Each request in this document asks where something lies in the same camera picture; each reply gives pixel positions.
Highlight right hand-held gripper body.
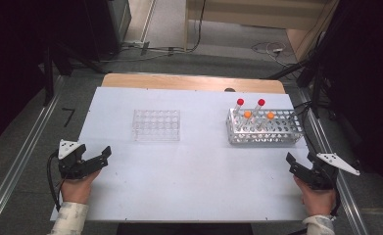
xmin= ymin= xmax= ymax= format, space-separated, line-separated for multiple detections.
xmin=305 ymin=152 xmax=361 ymax=191

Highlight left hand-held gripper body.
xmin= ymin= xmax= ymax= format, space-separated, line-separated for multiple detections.
xmin=57 ymin=139 xmax=96 ymax=180

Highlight silver metal tube rack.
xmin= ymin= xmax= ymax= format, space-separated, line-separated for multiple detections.
xmin=225 ymin=108 xmax=305 ymax=146

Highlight orange-capped test tube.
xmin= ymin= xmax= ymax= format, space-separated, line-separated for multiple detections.
xmin=259 ymin=112 xmax=275 ymax=131
xmin=237 ymin=110 xmax=253 ymax=132

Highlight clear acrylic tube rack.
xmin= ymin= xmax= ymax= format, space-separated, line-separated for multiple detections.
xmin=131 ymin=109 xmax=181 ymax=143

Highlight red-capped test tube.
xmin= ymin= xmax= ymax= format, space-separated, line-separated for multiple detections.
xmin=232 ymin=98 xmax=246 ymax=117
xmin=251 ymin=98 xmax=266 ymax=118

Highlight person's right hand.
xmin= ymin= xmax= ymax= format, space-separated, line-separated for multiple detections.
xmin=293 ymin=175 xmax=338 ymax=217

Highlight person's left hand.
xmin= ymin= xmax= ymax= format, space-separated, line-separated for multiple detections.
xmin=60 ymin=169 xmax=102 ymax=205

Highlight black metal stand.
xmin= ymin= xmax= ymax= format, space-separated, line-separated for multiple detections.
xmin=41 ymin=41 xmax=113 ymax=108
xmin=265 ymin=0 xmax=363 ymax=120

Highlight white table board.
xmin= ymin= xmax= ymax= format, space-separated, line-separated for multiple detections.
xmin=50 ymin=85 xmax=334 ymax=223

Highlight wooden table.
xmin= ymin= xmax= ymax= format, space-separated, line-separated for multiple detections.
xmin=100 ymin=72 xmax=287 ymax=95

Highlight dark cabinet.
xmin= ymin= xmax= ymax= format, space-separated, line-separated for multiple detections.
xmin=80 ymin=0 xmax=132 ymax=63

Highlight light wooden furniture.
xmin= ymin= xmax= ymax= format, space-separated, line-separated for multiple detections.
xmin=183 ymin=0 xmax=341 ymax=63

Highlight aluminium floor rail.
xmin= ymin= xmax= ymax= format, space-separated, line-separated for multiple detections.
xmin=297 ymin=87 xmax=370 ymax=235
xmin=0 ymin=75 xmax=67 ymax=227

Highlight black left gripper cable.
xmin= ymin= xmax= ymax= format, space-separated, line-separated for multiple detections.
xmin=46 ymin=150 xmax=63 ymax=212

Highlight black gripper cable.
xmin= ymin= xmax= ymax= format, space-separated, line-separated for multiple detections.
xmin=330 ymin=182 xmax=342 ymax=217
xmin=46 ymin=150 xmax=63 ymax=212

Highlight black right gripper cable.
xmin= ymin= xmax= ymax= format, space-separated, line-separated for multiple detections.
xmin=330 ymin=182 xmax=342 ymax=217

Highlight thin black cable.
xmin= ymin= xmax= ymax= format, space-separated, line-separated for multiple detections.
xmin=293 ymin=100 xmax=329 ymax=195

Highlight white floor cable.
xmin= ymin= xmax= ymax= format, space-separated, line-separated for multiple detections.
xmin=251 ymin=41 xmax=299 ymax=69

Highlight grey floor cables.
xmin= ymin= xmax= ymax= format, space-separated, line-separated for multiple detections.
xmin=100 ymin=40 xmax=193 ymax=64

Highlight black floor cable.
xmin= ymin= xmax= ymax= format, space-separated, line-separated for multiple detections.
xmin=183 ymin=0 xmax=208 ymax=53

